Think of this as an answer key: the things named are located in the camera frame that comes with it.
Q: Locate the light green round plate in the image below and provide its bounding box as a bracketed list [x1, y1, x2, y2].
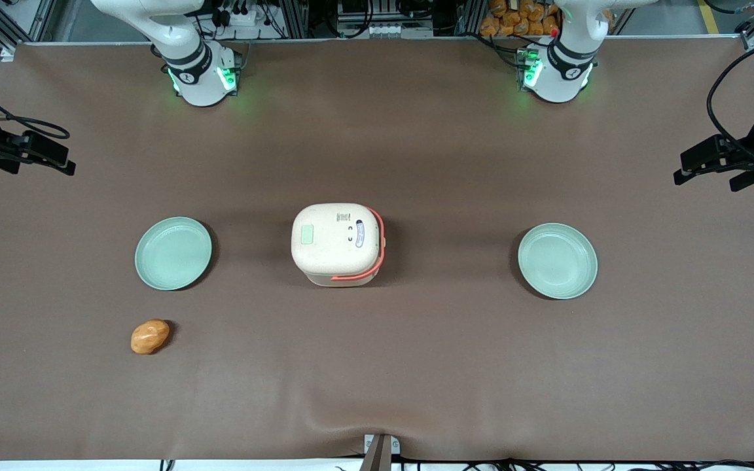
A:
[517, 223, 599, 301]
[134, 217, 213, 292]

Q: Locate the crate of bread rolls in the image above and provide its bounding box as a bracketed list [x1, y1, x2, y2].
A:
[479, 0, 562, 38]

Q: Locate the cream rice cooker orange handle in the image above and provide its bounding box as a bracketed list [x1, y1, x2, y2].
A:
[291, 203, 387, 288]

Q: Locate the white power strip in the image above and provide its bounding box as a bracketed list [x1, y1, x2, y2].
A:
[220, 5, 268, 28]

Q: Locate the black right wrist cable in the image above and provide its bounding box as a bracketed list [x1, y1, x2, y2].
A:
[0, 71, 71, 141]

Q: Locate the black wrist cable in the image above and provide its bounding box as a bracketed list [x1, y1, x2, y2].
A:
[706, 34, 754, 166]
[0, 71, 71, 141]

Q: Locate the orange-brown bread roll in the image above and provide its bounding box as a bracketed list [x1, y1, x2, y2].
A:
[130, 319, 171, 356]

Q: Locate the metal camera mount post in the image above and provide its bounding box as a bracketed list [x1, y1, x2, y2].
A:
[362, 433, 402, 471]

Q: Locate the brown table mat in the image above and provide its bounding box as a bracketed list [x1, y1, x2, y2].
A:
[0, 37, 754, 462]

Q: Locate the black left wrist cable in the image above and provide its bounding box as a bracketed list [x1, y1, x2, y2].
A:
[706, 34, 754, 166]

